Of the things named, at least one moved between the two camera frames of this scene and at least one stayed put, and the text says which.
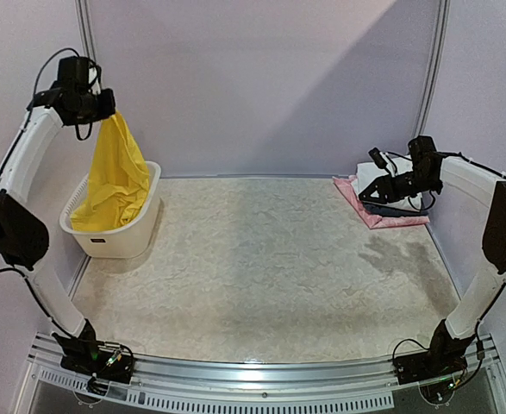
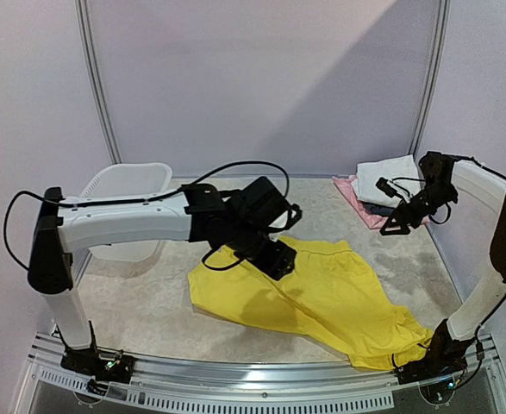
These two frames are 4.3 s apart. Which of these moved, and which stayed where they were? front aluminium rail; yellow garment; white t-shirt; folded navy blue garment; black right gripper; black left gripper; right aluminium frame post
Moved: black left gripper; yellow garment; black right gripper
Stayed: right aluminium frame post; folded navy blue garment; front aluminium rail; white t-shirt
